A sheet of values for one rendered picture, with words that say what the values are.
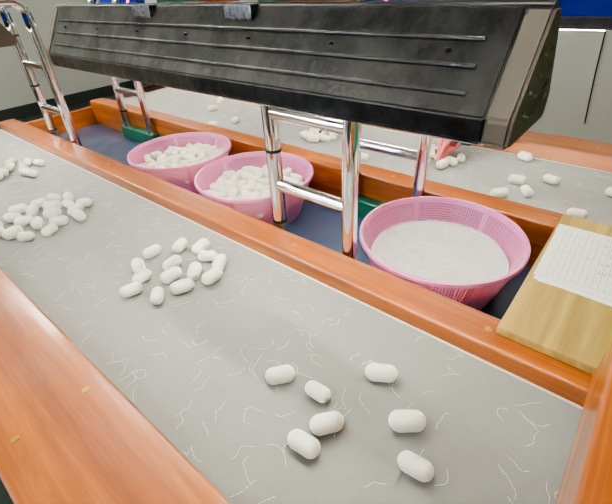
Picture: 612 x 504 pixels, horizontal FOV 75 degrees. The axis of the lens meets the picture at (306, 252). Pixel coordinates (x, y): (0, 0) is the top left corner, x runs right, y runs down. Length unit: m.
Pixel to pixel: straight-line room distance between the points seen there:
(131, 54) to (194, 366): 0.36
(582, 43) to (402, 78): 2.75
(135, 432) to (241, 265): 0.31
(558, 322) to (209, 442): 0.42
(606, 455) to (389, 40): 0.31
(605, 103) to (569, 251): 2.40
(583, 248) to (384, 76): 0.50
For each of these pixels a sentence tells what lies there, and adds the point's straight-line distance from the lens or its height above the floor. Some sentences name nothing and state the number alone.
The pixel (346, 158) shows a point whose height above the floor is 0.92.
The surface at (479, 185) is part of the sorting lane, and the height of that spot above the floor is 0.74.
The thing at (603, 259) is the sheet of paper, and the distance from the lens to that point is 0.70.
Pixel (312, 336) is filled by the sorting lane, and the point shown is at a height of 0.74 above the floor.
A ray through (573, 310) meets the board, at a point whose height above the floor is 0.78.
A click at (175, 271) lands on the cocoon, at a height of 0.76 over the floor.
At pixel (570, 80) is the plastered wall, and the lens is 3.05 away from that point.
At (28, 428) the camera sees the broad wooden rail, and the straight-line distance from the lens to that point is 0.52.
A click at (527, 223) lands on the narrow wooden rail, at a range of 0.79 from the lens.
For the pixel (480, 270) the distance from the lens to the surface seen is 0.68.
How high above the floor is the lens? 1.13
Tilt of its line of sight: 35 degrees down
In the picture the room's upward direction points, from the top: 3 degrees counter-clockwise
